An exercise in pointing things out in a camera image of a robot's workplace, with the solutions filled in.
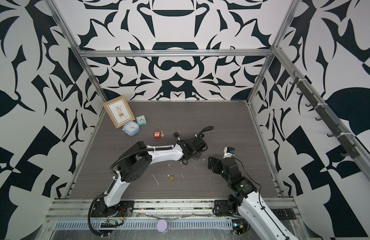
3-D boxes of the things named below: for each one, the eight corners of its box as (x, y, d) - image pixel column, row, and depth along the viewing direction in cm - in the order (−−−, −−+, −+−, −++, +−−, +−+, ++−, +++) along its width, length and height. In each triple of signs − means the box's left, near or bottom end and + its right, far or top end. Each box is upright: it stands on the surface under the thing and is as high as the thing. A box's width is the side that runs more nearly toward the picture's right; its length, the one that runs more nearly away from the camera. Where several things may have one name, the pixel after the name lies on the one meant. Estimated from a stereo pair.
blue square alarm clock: (122, 136, 102) (120, 133, 100) (125, 124, 109) (124, 121, 106) (138, 136, 102) (137, 133, 100) (141, 124, 109) (139, 121, 106)
